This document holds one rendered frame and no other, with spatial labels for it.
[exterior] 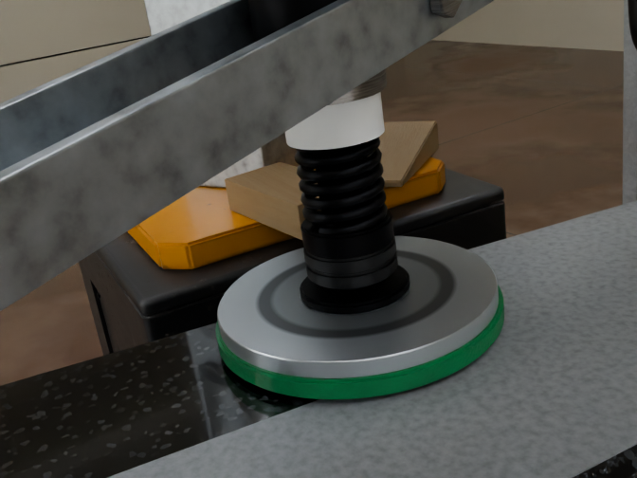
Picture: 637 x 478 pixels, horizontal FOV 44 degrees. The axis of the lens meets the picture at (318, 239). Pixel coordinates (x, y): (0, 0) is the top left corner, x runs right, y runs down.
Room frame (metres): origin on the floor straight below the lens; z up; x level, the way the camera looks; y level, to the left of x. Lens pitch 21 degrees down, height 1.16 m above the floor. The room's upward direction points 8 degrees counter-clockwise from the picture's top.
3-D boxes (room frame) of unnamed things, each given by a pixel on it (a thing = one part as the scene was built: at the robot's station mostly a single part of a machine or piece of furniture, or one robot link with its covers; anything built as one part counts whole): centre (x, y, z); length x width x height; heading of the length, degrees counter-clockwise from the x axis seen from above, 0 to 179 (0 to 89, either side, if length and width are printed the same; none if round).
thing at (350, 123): (0.55, -0.02, 1.04); 0.07 x 0.07 x 0.04
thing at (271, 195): (1.08, 0.03, 0.81); 0.20 x 0.10 x 0.05; 32
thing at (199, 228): (1.33, 0.09, 0.76); 0.49 x 0.49 x 0.05; 24
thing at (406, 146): (1.24, -0.14, 0.80); 0.20 x 0.10 x 0.05; 153
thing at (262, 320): (0.55, -0.02, 0.89); 0.21 x 0.21 x 0.01
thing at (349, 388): (0.55, -0.02, 0.89); 0.22 x 0.22 x 0.04
